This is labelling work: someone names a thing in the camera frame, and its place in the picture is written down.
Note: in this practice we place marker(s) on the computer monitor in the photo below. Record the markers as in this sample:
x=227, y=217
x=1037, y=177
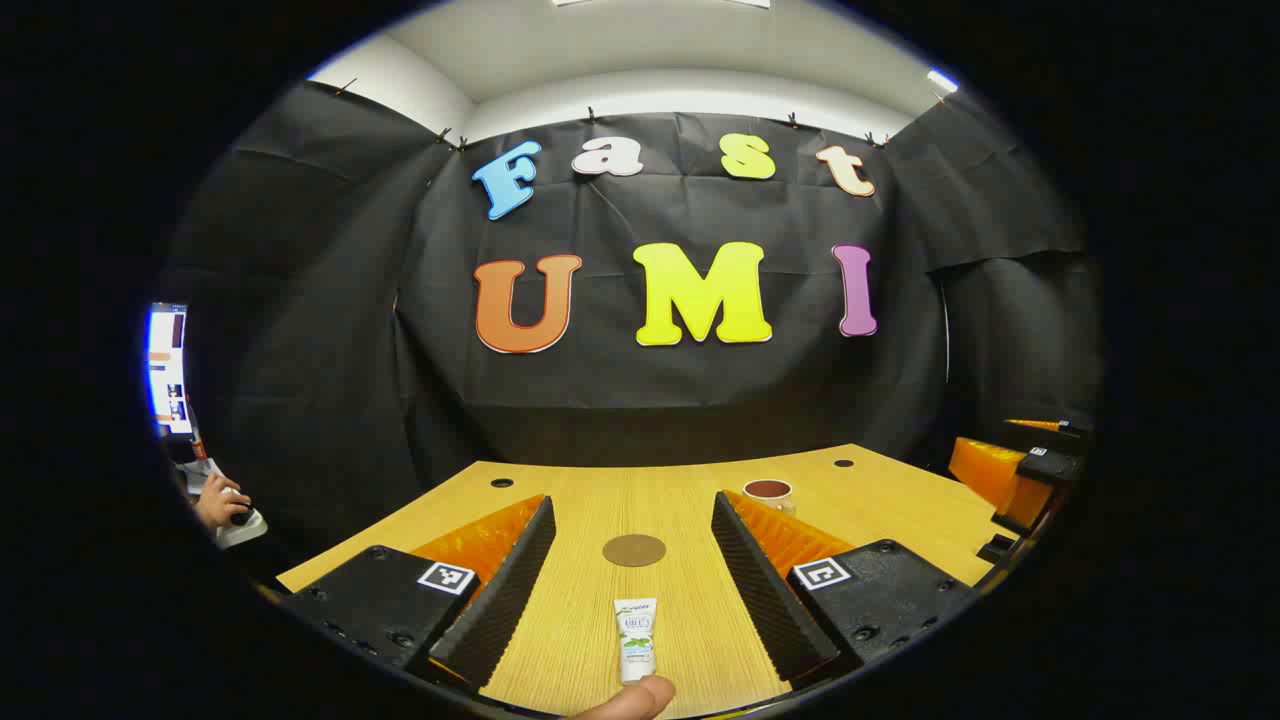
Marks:
x=168, y=370

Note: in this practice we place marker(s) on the wooden desktop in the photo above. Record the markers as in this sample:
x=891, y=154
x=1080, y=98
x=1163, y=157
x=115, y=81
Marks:
x=640, y=490

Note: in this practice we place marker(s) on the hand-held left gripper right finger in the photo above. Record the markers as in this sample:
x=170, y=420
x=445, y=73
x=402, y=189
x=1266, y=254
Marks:
x=760, y=590

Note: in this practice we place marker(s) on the black backdrop cloth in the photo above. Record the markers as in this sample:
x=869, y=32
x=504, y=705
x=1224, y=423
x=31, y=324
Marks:
x=650, y=380

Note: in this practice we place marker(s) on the white toothpaste tube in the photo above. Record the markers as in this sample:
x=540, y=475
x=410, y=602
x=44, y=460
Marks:
x=636, y=635

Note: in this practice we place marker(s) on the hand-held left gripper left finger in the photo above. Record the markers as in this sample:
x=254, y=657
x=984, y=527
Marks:
x=505, y=590

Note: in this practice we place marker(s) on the round brown coaster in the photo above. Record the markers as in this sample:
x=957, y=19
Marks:
x=634, y=550

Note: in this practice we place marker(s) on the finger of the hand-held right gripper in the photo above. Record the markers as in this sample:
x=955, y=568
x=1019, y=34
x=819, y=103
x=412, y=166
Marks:
x=1040, y=426
x=990, y=475

